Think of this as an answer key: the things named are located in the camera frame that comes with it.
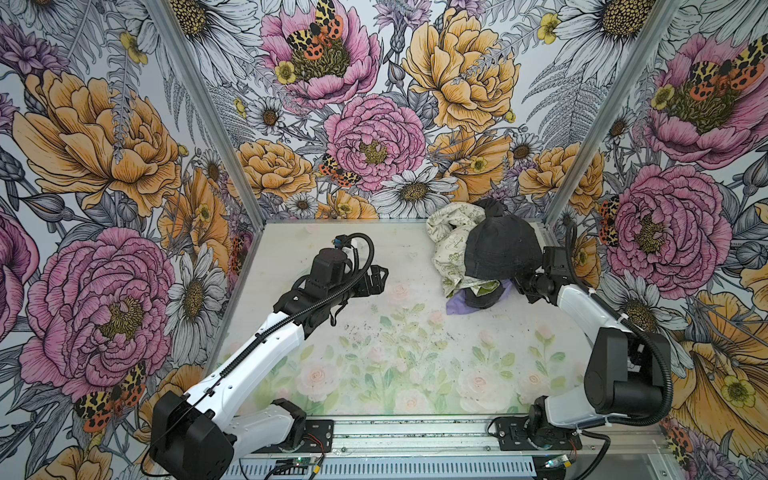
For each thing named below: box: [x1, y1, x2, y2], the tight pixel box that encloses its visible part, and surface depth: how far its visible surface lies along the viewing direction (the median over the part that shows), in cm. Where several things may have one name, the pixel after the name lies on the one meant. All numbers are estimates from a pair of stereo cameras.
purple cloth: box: [446, 279, 512, 316], surface depth 99 cm
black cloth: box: [464, 197, 543, 309], surface depth 102 cm
